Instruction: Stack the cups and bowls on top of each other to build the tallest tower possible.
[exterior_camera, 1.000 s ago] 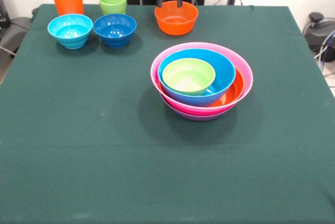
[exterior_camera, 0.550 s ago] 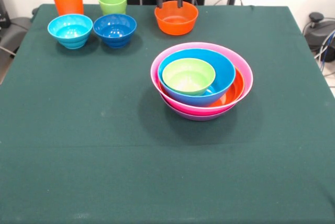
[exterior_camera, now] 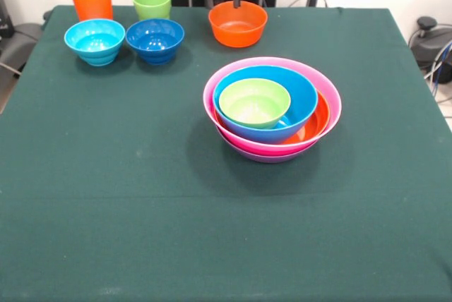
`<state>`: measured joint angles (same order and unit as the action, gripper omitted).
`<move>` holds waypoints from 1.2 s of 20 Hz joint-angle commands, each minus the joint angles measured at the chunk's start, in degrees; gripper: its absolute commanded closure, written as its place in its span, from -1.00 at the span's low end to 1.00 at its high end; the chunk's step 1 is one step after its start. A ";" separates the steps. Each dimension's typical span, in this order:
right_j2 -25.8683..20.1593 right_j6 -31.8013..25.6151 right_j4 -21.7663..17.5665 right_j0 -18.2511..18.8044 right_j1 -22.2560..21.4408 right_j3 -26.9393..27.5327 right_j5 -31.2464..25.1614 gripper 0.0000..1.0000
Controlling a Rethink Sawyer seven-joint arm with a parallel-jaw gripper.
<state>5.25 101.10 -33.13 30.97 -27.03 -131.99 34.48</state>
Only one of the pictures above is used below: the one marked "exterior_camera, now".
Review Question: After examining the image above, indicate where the orange plastic cup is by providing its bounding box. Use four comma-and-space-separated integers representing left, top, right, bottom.
71, 0, 114, 22

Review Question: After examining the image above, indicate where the green plastic cup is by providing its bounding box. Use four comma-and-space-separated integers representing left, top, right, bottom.
132, 0, 172, 21

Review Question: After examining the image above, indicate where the blue medium bowl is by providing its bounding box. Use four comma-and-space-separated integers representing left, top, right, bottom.
213, 65, 319, 144

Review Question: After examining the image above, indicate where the orange small bowl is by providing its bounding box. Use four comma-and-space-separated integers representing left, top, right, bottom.
208, 0, 268, 49

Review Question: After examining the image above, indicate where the green small bowl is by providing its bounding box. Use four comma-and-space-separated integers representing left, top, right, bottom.
218, 78, 292, 130

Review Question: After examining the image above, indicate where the light blue small bowl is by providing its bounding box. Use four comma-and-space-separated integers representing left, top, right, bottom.
64, 18, 126, 67

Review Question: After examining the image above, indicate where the dark green tablecloth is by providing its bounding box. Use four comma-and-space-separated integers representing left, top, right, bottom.
0, 4, 452, 302

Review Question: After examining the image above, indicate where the purple large bowl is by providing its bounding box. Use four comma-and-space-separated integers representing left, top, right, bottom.
215, 127, 321, 164

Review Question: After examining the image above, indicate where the bundle of cables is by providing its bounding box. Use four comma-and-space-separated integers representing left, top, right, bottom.
423, 39, 452, 119

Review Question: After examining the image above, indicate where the orange medium bowl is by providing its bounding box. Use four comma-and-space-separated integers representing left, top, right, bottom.
282, 90, 331, 146

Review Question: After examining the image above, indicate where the pink large bowl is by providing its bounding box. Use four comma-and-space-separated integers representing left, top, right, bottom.
203, 56, 343, 157

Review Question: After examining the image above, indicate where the dark blue small bowl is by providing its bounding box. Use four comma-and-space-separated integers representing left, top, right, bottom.
125, 18, 185, 66

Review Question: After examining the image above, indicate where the black floor stand base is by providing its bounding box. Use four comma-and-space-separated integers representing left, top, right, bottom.
408, 16, 452, 68
0, 8, 52, 84

